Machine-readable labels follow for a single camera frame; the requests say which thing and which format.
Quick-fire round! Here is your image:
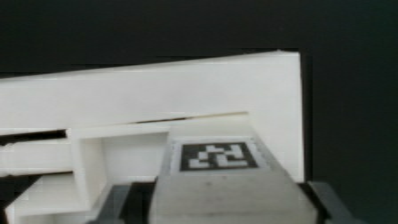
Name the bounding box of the white U-shaped fence frame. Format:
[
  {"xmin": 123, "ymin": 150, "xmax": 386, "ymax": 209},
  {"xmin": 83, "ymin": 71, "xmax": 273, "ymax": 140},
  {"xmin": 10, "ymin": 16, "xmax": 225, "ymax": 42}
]
[{"xmin": 0, "ymin": 51, "xmax": 305, "ymax": 180}]

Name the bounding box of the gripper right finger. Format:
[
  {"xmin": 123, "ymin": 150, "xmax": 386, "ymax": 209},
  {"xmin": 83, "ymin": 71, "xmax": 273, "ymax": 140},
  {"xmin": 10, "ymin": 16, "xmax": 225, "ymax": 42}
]
[{"xmin": 299, "ymin": 181, "xmax": 369, "ymax": 224}]

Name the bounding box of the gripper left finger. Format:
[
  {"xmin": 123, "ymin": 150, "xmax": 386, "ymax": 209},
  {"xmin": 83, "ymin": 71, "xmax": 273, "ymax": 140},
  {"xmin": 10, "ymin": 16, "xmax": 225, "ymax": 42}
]
[{"xmin": 88, "ymin": 182, "xmax": 155, "ymax": 224}]

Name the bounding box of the white chair leg with tag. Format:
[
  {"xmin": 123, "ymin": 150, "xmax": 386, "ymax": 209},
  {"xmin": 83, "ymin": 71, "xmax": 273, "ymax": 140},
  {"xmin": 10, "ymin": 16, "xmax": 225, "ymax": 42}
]
[{"xmin": 150, "ymin": 116, "xmax": 319, "ymax": 224}]

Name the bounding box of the white chair seat part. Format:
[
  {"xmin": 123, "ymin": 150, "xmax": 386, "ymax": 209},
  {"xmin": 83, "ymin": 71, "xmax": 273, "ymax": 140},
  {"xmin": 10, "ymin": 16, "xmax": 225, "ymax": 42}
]
[{"xmin": 0, "ymin": 113, "xmax": 248, "ymax": 224}]

